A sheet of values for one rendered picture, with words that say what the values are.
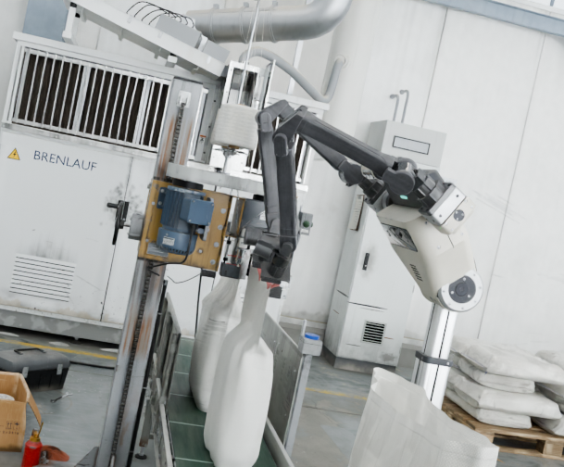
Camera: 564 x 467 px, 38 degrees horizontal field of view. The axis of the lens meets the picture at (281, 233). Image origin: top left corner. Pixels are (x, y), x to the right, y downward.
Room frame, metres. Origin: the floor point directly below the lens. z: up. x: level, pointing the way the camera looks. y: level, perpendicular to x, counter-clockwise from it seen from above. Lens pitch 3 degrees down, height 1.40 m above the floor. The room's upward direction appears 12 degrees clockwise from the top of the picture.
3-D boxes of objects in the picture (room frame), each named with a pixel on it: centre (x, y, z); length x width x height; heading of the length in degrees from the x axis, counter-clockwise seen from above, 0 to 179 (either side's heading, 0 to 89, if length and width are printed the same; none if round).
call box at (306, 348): (3.32, -0.21, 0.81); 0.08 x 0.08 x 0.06; 11
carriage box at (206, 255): (3.41, 0.41, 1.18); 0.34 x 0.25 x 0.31; 101
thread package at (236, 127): (3.21, 0.25, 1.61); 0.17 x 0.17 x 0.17
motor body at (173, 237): (3.17, 0.39, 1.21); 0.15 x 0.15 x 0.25
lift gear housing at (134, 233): (3.35, 0.59, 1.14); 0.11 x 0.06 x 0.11; 11
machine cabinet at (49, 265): (6.50, 1.08, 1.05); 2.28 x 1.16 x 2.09; 101
